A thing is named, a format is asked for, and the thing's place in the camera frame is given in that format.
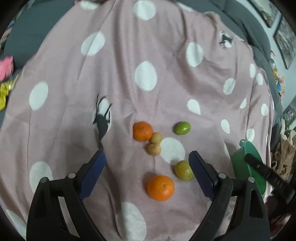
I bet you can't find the green plastic bowl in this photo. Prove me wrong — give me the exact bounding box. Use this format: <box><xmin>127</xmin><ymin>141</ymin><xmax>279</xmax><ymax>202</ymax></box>
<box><xmin>230</xmin><ymin>139</ymin><xmax>266</xmax><ymax>196</ymax></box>

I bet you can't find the green fruit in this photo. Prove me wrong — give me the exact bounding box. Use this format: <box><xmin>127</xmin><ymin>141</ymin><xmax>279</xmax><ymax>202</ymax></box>
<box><xmin>174</xmin><ymin>160</ymin><xmax>194</xmax><ymax>181</ymax></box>
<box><xmin>174</xmin><ymin>121</ymin><xmax>191</xmax><ymax>135</ymax></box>

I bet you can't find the beige small fruit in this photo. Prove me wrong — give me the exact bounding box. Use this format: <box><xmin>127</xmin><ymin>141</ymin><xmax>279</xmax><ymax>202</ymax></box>
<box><xmin>149</xmin><ymin>132</ymin><xmax>163</xmax><ymax>144</ymax></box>
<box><xmin>145</xmin><ymin>143</ymin><xmax>162</xmax><ymax>156</ymax></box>

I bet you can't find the large orange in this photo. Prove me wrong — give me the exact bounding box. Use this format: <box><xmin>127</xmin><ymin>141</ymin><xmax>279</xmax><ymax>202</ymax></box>
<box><xmin>132</xmin><ymin>121</ymin><xmax>153</xmax><ymax>142</ymax></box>

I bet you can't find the beige brown blanket pile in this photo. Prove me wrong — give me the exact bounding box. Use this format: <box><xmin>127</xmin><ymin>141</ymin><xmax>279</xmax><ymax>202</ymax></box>
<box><xmin>271</xmin><ymin>119</ymin><xmax>295</xmax><ymax>181</ymax></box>

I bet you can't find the stuffed toys row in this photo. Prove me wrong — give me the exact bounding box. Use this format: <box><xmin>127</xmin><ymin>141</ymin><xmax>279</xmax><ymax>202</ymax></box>
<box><xmin>269</xmin><ymin>50</ymin><xmax>285</xmax><ymax>101</ymax></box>

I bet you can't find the pink plush toy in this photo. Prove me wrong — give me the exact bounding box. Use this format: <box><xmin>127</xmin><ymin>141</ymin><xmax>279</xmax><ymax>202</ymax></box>
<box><xmin>0</xmin><ymin>56</ymin><xmax>14</xmax><ymax>82</ymax></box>

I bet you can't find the pink polka dot blanket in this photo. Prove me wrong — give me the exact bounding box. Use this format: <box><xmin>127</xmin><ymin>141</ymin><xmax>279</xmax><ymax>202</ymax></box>
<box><xmin>1</xmin><ymin>1</ymin><xmax>274</xmax><ymax>240</ymax></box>

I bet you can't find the grey sofa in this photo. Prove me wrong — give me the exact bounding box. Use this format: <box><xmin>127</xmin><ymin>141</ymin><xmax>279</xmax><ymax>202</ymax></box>
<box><xmin>1</xmin><ymin>1</ymin><xmax>283</xmax><ymax>125</ymax></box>

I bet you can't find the framed wall picture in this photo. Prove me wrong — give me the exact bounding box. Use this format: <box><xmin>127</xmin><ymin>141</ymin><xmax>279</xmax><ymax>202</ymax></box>
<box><xmin>274</xmin><ymin>16</ymin><xmax>295</xmax><ymax>70</ymax></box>

